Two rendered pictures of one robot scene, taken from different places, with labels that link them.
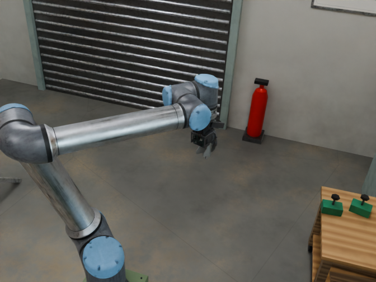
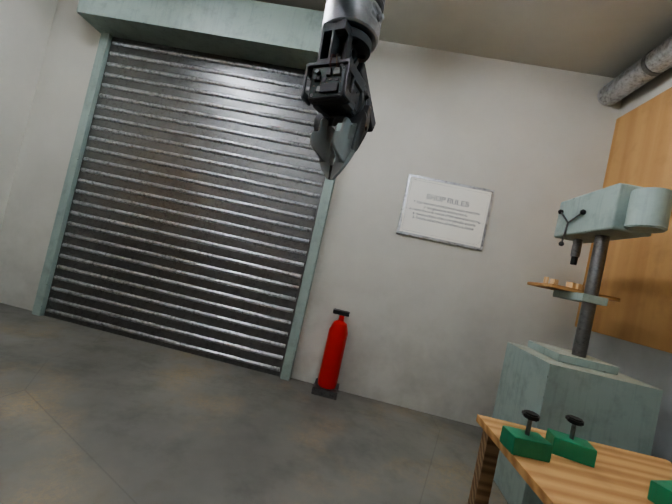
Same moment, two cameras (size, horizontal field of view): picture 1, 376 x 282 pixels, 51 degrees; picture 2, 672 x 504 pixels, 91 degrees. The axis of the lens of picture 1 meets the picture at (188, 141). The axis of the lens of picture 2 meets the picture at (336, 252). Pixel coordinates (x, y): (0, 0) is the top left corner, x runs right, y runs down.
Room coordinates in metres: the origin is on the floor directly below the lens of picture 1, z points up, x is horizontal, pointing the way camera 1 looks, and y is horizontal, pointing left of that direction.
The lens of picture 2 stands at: (0.87, -0.02, 0.94)
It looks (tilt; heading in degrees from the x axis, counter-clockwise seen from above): 2 degrees up; 349
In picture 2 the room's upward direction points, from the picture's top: 13 degrees clockwise
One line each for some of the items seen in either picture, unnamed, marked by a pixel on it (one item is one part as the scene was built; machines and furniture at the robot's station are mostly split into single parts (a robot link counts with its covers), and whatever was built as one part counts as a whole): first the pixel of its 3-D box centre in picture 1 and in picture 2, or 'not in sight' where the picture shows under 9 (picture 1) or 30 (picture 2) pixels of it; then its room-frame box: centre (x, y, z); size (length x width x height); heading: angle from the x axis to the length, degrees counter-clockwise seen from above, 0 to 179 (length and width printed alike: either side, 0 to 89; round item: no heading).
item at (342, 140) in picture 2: (206, 152); (339, 146); (1.36, -0.08, 1.11); 0.06 x 0.03 x 0.09; 144
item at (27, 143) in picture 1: (113, 128); not in sight; (1.07, 0.24, 1.39); 0.68 x 0.12 x 0.12; 119
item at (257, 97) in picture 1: (257, 110); (334, 351); (3.23, -0.62, 0.30); 0.19 x 0.18 x 0.60; 164
